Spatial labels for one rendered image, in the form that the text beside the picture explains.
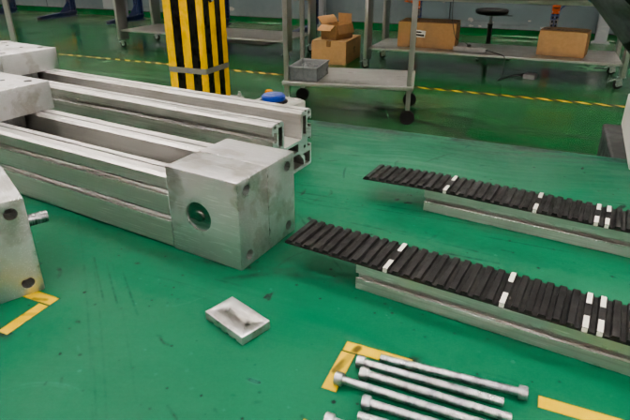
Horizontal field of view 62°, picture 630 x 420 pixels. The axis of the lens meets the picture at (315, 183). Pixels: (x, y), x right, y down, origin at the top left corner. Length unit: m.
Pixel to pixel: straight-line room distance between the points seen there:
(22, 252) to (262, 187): 0.22
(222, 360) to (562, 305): 0.27
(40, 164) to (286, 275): 0.35
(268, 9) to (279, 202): 8.67
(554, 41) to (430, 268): 4.93
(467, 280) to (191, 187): 0.27
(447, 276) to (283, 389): 0.17
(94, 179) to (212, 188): 0.18
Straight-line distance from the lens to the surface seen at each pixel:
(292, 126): 0.76
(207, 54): 3.91
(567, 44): 5.35
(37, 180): 0.74
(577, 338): 0.46
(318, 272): 0.53
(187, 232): 0.56
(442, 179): 0.66
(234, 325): 0.45
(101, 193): 0.64
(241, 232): 0.51
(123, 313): 0.50
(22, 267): 0.55
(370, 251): 0.49
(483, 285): 0.47
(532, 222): 0.64
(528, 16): 8.11
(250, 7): 9.35
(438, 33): 5.43
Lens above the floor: 1.07
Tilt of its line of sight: 24 degrees down
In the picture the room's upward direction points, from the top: straight up
